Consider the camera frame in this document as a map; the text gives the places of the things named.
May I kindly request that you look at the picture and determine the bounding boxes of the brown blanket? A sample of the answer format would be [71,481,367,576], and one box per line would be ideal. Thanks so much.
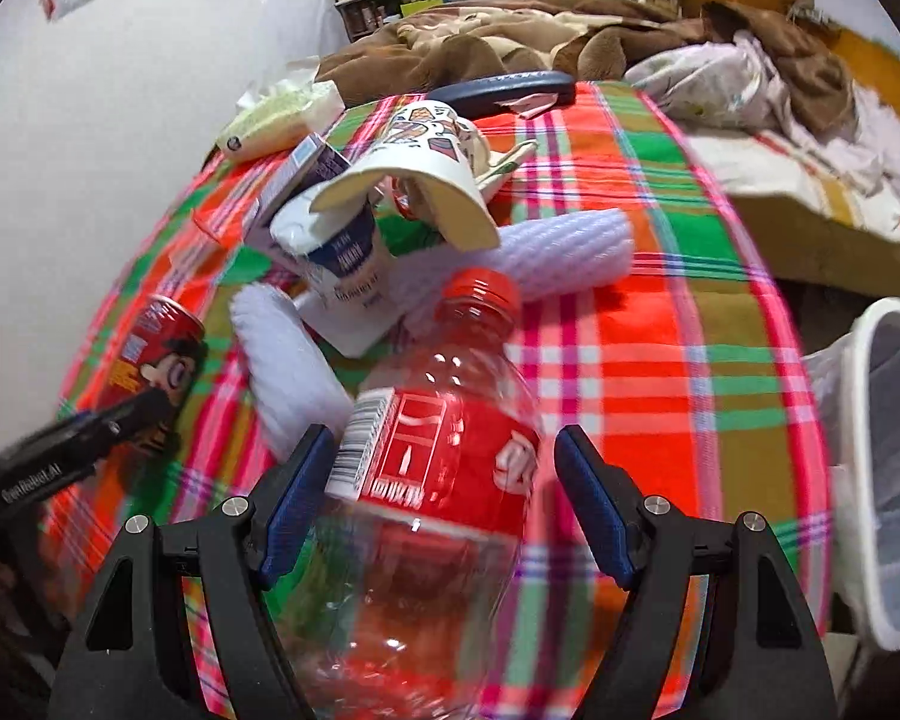
[315,0,856,136]

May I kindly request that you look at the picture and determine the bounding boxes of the green tissue pack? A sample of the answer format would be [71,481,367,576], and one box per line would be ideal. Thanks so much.
[217,79,344,162]

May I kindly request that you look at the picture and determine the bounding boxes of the patterned paper cup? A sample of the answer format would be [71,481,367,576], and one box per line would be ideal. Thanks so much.
[309,100,502,252]

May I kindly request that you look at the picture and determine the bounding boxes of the wooden headboard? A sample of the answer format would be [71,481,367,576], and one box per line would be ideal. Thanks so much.
[825,22,900,136]

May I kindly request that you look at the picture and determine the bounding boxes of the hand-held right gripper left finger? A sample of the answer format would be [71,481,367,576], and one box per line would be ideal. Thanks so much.
[49,424,338,720]

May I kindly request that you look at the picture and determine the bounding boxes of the bed with patterned sheet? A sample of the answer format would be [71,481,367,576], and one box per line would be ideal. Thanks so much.
[675,120,900,301]

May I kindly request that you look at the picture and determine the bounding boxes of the cluttered shelf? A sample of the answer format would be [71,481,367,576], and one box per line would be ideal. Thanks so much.
[334,0,466,42]

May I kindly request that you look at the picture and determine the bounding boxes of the white yogurt cup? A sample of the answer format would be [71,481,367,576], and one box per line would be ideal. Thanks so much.
[270,191,398,357]

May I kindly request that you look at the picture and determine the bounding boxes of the white trash bin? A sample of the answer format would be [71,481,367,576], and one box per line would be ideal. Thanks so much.
[802,296,900,653]

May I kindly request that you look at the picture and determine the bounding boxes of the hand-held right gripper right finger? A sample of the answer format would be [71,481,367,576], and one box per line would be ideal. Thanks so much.
[553,425,841,720]

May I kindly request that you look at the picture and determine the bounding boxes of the clear plastic bottle red label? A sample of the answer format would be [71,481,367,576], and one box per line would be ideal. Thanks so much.
[270,268,545,720]

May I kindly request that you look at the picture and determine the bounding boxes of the white foam net sleeve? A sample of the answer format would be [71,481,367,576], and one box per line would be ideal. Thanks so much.
[386,208,637,331]
[230,283,355,462]

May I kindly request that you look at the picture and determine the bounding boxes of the purple milk carton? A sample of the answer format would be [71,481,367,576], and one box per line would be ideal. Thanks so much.
[244,133,353,263]

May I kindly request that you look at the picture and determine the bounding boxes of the dark blue glasses case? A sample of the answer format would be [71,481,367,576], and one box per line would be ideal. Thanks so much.
[426,70,577,119]

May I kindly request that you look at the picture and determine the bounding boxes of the plaid tablecloth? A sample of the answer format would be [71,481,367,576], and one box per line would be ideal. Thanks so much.
[41,79,833,720]

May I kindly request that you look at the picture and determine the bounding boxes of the white crumpled plastic bag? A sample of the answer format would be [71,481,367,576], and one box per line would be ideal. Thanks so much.
[626,30,796,128]

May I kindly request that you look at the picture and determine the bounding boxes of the red drink can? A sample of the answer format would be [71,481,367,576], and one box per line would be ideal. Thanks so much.
[101,295,209,458]

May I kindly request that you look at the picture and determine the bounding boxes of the lavender clothes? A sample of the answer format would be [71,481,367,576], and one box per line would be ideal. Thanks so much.
[787,82,900,196]

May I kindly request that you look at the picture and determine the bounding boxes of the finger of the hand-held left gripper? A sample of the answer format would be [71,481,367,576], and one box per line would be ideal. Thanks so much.
[0,390,167,477]

